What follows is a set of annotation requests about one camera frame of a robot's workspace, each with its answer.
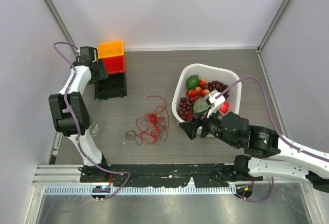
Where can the clear glass bottle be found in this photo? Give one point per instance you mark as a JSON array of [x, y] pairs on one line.
[[93, 127]]

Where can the yellow plastic bin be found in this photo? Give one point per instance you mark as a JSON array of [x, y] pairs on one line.
[[110, 49]]

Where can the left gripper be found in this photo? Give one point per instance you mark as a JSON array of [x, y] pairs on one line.
[[102, 74]]

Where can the red grape bunch front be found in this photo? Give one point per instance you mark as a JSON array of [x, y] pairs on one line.
[[185, 108]]

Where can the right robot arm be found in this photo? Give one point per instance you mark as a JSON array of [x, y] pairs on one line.
[[267, 153]]

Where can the red apple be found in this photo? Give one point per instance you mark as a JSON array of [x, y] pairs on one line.
[[224, 108]]

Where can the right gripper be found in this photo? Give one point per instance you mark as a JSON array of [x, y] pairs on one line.
[[190, 127]]

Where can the white fruit basket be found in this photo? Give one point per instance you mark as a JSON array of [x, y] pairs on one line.
[[207, 74]]

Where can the dark red grape bunch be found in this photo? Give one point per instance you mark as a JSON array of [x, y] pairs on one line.
[[214, 85]]

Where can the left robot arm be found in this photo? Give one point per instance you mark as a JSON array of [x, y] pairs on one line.
[[69, 113]]

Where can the green lime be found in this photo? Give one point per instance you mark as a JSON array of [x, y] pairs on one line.
[[192, 82]]

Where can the red plastic bin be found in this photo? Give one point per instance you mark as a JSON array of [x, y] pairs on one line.
[[115, 64]]

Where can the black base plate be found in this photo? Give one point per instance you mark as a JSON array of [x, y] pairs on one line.
[[204, 175]]

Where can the white slotted cable duct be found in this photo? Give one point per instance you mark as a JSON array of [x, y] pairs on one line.
[[130, 191]]

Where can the black plastic bin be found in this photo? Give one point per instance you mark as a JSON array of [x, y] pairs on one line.
[[112, 87]]

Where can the green netted melon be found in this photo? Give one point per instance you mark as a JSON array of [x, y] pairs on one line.
[[200, 105]]

